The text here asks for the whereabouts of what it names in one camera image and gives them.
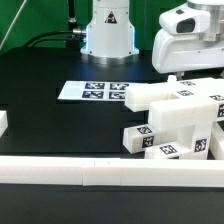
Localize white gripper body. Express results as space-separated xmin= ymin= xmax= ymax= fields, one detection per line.
xmin=152 ymin=2 xmax=224 ymax=73

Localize white chair back frame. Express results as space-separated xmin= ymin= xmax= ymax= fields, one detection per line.
xmin=125 ymin=77 xmax=224 ymax=131

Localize white chair seat part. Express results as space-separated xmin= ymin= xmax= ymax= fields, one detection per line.
xmin=166 ymin=76 xmax=216 ymax=159

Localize white right fence bar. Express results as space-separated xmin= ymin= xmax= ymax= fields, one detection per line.
xmin=210 ymin=123 xmax=224 ymax=160

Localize white fence bar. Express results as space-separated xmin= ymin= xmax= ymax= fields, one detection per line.
xmin=210 ymin=123 xmax=224 ymax=160
xmin=0 ymin=111 xmax=8 ymax=137
xmin=0 ymin=156 xmax=224 ymax=187

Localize white marker base sheet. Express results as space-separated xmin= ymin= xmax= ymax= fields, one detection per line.
xmin=58 ymin=81 xmax=135 ymax=101

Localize black vertical pole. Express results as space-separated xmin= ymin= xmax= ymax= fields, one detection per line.
xmin=67 ymin=0 xmax=76 ymax=23

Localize white front fence bar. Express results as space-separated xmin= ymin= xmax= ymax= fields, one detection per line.
xmin=0 ymin=156 xmax=224 ymax=187

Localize white left fence bar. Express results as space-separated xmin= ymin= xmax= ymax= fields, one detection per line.
xmin=0 ymin=111 xmax=8 ymax=137

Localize black cables at base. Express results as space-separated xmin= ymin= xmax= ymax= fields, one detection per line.
xmin=22 ymin=28 xmax=88 ymax=48

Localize thin white cord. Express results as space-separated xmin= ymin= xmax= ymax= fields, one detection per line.
xmin=0 ymin=0 xmax=29 ymax=52

